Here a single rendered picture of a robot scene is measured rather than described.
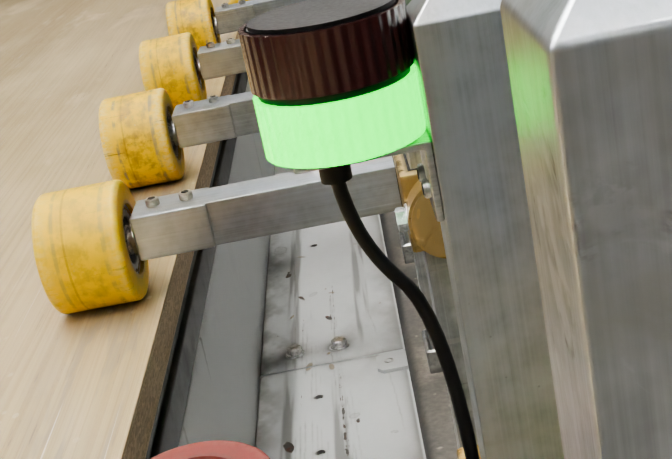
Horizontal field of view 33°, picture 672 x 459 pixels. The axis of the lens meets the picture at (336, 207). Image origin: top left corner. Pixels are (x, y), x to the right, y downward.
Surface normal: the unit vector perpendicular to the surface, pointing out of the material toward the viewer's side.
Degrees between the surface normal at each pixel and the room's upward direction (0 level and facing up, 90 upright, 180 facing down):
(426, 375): 0
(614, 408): 90
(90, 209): 34
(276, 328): 0
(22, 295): 0
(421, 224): 90
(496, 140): 90
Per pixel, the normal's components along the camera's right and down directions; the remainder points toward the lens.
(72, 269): 0.03, 0.33
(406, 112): 0.80, 0.05
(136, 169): 0.09, 0.62
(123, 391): -0.19, -0.92
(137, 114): -0.12, -0.47
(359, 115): 0.24, 0.29
